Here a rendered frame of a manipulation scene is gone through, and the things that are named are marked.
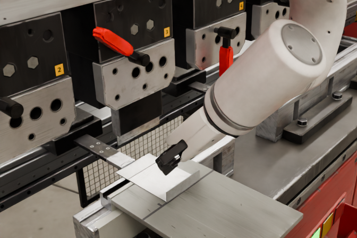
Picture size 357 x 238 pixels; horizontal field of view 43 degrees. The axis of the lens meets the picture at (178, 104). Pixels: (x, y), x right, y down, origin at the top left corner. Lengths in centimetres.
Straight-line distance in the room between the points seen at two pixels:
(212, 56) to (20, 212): 180
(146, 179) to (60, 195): 170
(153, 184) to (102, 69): 26
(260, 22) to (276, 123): 32
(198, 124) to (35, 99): 22
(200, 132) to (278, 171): 47
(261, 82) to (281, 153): 61
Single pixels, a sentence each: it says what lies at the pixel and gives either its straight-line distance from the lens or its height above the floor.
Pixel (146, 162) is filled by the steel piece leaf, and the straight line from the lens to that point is 87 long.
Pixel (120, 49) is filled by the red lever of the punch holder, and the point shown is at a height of 128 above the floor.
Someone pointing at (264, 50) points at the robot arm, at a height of 130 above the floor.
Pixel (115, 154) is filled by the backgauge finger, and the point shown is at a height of 101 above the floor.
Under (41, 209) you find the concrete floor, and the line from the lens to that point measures 245.
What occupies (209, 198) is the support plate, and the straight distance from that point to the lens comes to 78.
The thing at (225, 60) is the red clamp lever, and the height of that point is 119.
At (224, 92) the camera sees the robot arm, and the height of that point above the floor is 124.
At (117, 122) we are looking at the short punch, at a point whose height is 113.
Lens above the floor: 149
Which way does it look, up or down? 27 degrees down
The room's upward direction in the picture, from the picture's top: 1 degrees counter-clockwise
